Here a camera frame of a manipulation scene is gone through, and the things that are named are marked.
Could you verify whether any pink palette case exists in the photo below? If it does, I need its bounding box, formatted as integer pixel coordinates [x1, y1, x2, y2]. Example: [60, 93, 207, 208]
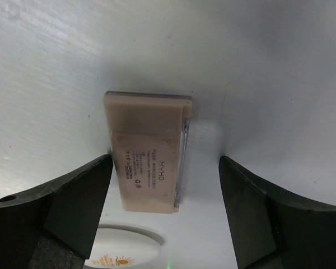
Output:
[104, 91, 193, 214]

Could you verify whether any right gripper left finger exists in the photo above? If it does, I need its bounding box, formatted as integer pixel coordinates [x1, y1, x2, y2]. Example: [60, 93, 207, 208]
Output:
[0, 154, 113, 268]

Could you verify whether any white gold egg bottle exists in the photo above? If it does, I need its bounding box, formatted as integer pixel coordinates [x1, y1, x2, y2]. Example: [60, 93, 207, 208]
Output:
[85, 225, 165, 268]

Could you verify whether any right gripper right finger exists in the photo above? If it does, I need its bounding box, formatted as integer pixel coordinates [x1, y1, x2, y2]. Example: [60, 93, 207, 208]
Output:
[218, 156, 336, 268]

